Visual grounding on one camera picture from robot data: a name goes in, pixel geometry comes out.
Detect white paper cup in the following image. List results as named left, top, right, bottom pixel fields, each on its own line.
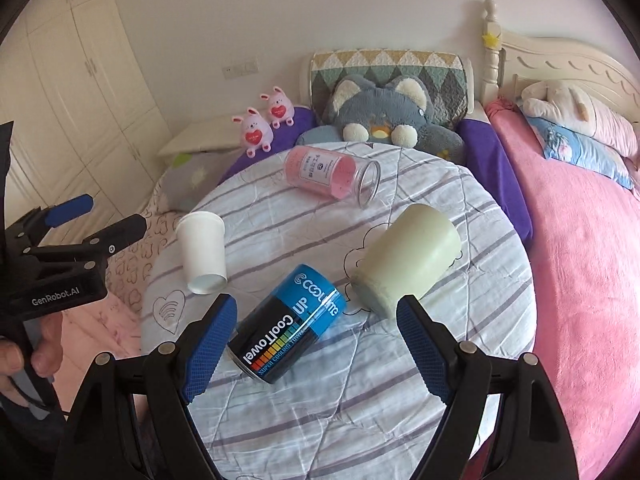
left=176, top=211, right=227, bottom=295

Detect clear jar pink contents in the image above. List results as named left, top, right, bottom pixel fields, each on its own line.
left=284, top=145, right=382, bottom=208

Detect pale green ceramic cup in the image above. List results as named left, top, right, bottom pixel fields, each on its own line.
left=350, top=204, right=461, bottom=318

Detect person's left hand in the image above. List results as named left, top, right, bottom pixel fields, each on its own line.
left=0, top=311, right=65, bottom=406

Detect heart pattern bedsheet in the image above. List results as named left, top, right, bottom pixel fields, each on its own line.
left=106, top=182, right=183, bottom=314

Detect cream wardrobe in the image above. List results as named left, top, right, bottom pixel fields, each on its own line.
left=1, top=0, right=171, bottom=245

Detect grey flower pillow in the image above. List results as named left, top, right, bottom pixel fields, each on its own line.
left=157, top=150, right=242, bottom=214

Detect cream long pillow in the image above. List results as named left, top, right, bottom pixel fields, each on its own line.
left=157, top=115, right=241, bottom=158

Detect left pink bunny toy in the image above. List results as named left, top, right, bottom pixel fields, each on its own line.
left=232, top=107, right=274, bottom=158

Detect pink bunny toy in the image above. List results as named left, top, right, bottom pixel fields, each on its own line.
left=260, top=86, right=295, bottom=129
left=232, top=107, right=274, bottom=158

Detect blue black CoolTowel can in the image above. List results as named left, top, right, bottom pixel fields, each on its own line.
left=228, top=264, right=346, bottom=385

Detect striped light blue tablecloth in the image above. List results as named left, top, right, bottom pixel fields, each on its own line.
left=139, top=140, right=539, bottom=480

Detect pink fleece blanket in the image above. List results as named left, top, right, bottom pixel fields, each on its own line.
left=485, top=99, right=639, bottom=479

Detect right pink bunny toy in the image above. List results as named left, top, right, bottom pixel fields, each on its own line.
left=260, top=86, right=295, bottom=129

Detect purple blanket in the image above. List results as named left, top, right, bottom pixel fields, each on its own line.
left=219, top=106, right=534, bottom=248

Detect blue cartoon pillow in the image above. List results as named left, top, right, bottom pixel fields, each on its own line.
left=525, top=115, right=634, bottom=190

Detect grey cat plush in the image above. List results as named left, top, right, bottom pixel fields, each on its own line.
left=296, top=75, right=466, bottom=165

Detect white dog plush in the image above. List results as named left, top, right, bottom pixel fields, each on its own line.
left=521, top=80, right=639, bottom=160

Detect cream wooden headboard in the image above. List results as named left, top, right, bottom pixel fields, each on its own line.
left=476, top=0, right=639, bottom=122

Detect green diamond quilted cushion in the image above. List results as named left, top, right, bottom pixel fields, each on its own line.
left=299, top=48, right=475, bottom=129

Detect white wall socket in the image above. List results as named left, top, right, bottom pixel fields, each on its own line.
left=222, top=58, right=259, bottom=80

